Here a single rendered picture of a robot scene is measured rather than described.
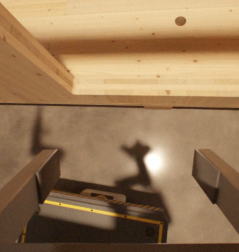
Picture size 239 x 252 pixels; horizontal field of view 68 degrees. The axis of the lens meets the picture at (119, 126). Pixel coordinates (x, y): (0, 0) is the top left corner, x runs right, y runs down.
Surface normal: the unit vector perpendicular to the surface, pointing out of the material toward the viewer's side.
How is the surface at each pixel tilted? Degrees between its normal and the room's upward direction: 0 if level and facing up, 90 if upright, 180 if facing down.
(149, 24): 0
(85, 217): 0
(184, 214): 0
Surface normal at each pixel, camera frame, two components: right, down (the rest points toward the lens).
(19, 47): 0.99, 0.04
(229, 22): -0.14, -0.15
